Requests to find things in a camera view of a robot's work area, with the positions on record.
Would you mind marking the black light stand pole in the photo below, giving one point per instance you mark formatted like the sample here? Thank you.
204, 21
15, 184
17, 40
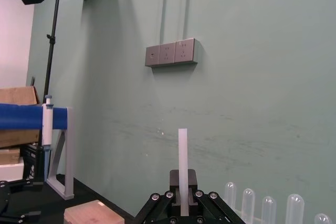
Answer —
52, 40

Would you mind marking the black table cloth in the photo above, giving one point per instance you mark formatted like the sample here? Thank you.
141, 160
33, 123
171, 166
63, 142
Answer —
52, 208

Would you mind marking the white foam box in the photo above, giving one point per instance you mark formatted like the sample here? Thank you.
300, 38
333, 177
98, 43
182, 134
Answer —
11, 172

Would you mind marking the light wooden block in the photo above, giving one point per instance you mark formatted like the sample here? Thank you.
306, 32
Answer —
92, 213

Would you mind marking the white translucent stirring rod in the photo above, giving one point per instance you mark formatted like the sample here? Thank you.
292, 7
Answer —
183, 150

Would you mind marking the green painted wall conduit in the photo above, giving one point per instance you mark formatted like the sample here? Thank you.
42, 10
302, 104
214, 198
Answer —
165, 6
185, 3

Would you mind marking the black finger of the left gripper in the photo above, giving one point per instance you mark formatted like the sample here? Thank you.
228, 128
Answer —
23, 183
23, 216

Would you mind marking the blue foam-covered rack bar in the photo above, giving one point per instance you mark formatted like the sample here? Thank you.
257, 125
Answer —
21, 116

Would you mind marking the grey pipette rack frame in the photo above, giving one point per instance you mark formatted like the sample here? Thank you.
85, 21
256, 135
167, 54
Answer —
68, 155

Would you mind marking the large brown cardboard box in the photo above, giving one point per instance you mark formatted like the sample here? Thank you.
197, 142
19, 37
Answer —
15, 95

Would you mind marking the white and blue pipette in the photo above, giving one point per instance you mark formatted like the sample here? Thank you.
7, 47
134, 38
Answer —
47, 129

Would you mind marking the small brown cardboard box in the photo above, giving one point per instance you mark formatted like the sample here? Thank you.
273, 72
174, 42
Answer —
10, 155

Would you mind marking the clear plastic test tube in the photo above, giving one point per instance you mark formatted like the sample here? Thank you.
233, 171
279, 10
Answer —
269, 211
295, 209
323, 219
248, 204
231, 195

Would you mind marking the grey power wall socket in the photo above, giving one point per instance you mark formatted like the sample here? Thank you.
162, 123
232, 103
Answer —
185, 50
167, 53

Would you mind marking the grey data wall socket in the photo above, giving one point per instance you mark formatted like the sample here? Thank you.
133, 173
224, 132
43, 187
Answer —
152, 55

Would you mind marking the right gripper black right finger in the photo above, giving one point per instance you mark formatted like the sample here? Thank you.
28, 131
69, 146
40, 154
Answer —
207, 208

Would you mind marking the black crate with white print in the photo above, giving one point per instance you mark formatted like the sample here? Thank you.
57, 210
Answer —
32, 161

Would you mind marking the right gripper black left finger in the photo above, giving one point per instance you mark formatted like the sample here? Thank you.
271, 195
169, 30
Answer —
162, 208

